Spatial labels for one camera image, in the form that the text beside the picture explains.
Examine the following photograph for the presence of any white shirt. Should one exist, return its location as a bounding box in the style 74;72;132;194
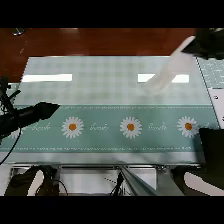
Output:
142;35;198;97

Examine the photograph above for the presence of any black cable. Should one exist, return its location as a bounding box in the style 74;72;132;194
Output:
109;171;126;197
0;123;24;166

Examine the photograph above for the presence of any silver frame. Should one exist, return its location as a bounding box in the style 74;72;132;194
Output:
0;162;209;197

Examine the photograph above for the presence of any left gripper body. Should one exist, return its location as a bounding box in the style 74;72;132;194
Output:
32;101;61;121

